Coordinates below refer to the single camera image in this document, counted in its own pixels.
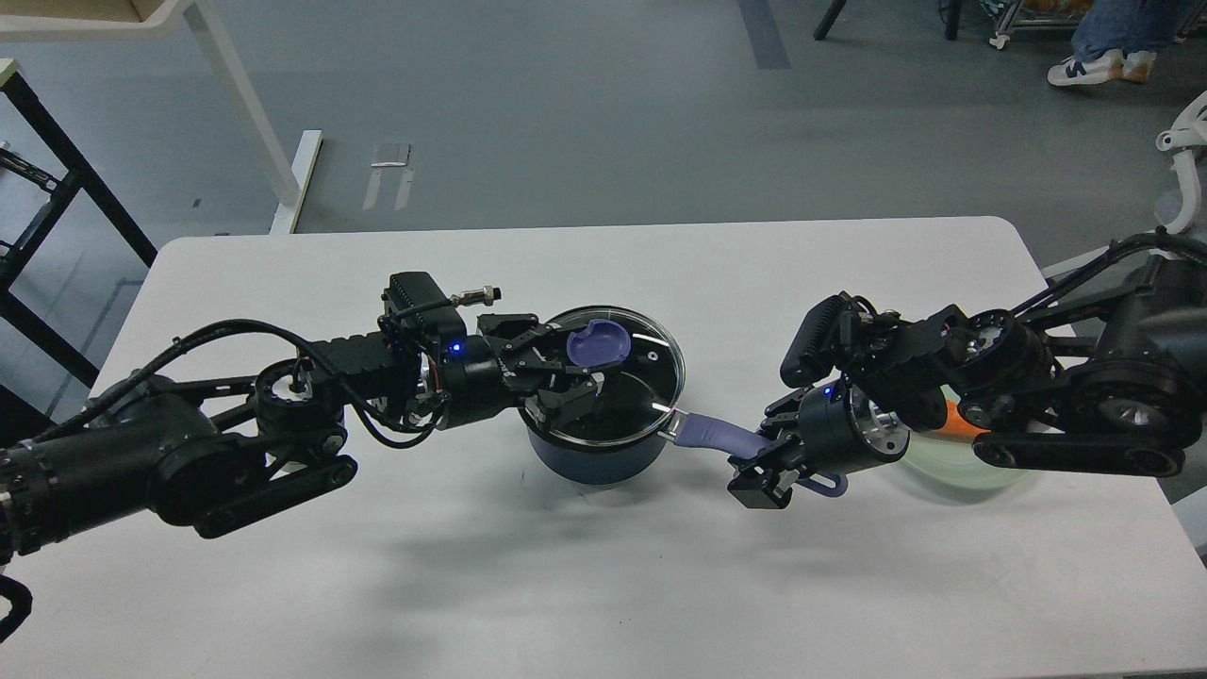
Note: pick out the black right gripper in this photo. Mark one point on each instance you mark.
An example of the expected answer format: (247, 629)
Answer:
(834, 428)

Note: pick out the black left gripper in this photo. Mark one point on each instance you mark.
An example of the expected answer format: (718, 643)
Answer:
(517, 360)

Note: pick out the glass pot lid purple knob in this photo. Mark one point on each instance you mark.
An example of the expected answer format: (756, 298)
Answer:
(645, 376)

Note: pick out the blue saucepan with purple handle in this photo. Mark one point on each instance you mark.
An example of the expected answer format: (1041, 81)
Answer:
(691, 429)

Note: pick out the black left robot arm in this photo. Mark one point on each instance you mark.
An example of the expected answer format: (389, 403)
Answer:
(222, 454)

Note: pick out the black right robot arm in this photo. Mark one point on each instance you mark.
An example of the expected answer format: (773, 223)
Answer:
(1101, 373)

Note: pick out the light green plate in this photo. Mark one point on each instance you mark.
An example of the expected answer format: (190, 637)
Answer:
(953, 464)

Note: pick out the orange toy carrot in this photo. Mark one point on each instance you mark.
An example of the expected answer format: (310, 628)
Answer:
(956, 426)

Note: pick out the black furniture legs background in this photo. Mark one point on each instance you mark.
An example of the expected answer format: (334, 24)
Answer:
(939, 20)

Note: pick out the wheeled metal cart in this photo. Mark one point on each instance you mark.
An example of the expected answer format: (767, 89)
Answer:
(1009, 16)

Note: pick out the white office chair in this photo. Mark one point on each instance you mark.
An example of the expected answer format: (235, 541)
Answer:
(1184, 137)

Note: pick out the person legs in jeans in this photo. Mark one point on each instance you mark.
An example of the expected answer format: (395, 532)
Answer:
(1120, 40)

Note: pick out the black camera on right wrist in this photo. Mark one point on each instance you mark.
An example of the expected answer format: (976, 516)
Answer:
(831, 335)

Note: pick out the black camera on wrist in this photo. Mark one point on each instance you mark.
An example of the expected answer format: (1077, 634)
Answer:
(424, 302)
(831, 335)

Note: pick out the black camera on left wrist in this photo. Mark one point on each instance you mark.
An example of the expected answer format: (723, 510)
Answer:
(424, 302)

